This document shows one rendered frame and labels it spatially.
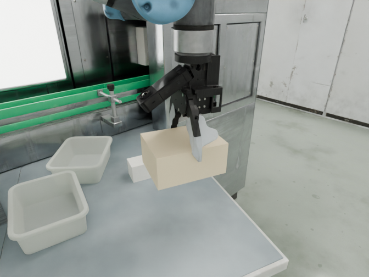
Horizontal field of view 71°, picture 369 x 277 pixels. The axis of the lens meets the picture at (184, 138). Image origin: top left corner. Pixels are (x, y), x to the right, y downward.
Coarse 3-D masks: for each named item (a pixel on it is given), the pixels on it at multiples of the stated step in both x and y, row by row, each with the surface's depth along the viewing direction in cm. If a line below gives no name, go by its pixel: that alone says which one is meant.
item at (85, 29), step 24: (72, 0) 106; (72, 24) 108; (96, 24) 116; (120, 24) 122; (144, 24) 131; (72, 48) 111; (96, 48) 119; (120, 48) 126; (72, 72) 115; (96, 72) 123; (120, 72) 130; (144, 72) 140; (0, 96) 100; (24, 96) 106
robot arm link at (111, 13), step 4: (104, 4) 39; (104, 8) 40; (108, 8) 39; (112, 8) 39; (104, 12) 41; (108, 12) 40; (112, 12) 40; (116, 12) 40; (120, 12) 40; (124, 12) 40; (108, 16) 41; (112, 16) 41; (116, 16) 41; (120, 16) 41; (124, 16) 41; (128, 16) 41; (132, 16) 39; (124, 20) 42
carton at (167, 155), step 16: (176, 128) 61; (144, 144) 56; (160, 144) 54; (176, 144) 54; (208, 144) 54; (224, 144) 54; (144, 160) 60; (160, 160) 49; (176, 160) 51; (192, 160) 53; (208, 160) 54; (224, 160) 56; (160, 176) 51; (176, 176) 53; (192, 176) 54; (208, 176) 56
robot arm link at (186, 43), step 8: (176, 32) 46; (184, 32) 45; (192, 32) 44; (200, 32) 44; (208, 32) 45; (176, 40) 46; (184, 40) 45; (192, 40) 45; (200, 40) 45; (208, 40) 46; (176, 48) 47; (184, 48) 46; (192, 48) 45; (200, 48) 46; (208, 48) 46; (192, 56) 46
